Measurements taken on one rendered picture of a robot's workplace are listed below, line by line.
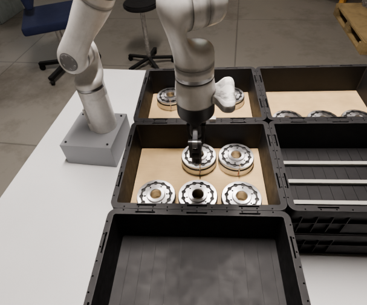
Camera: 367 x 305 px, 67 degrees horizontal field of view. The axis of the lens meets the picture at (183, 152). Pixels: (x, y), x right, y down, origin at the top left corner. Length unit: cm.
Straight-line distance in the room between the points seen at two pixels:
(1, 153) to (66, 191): 151
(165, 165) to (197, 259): 30
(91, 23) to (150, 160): 40
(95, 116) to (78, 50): 25
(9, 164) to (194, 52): 206
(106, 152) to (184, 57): 61
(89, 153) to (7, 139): 163
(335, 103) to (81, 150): 92
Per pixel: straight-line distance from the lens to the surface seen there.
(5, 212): 110
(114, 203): 67
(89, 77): 96
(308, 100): 113
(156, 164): 85
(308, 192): 83
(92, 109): 99
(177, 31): 43
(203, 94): 50
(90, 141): 103
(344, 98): 119
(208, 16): 45
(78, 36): 83
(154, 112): 104
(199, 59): 47
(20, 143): 252
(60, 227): 97
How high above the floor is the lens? 147
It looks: 47 degrees down
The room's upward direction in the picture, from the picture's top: 5 degrees counter-clockwise
